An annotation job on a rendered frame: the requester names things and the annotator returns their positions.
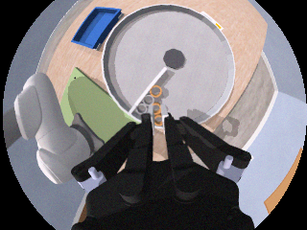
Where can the blue crate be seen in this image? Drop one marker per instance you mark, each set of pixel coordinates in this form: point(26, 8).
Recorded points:
point(97, 25)

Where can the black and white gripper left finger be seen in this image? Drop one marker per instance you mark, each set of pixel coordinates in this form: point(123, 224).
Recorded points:
point(110, 157)

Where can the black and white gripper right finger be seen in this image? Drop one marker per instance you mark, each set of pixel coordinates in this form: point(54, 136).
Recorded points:
point(217, 155)

